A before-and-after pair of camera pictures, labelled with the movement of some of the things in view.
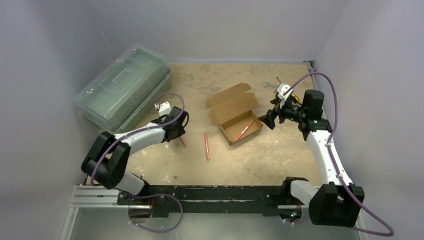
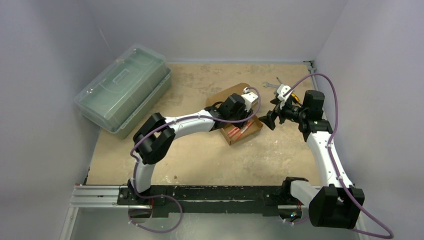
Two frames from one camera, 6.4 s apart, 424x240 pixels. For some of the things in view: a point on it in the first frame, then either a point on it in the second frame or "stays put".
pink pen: (183, 141) to (232, 130)
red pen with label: (239, 135) stays put
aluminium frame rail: (90, 196) stays put
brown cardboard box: (232, 110) stays put
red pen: (206, 145) to (236, 131)
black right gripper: (274, 114) stays put
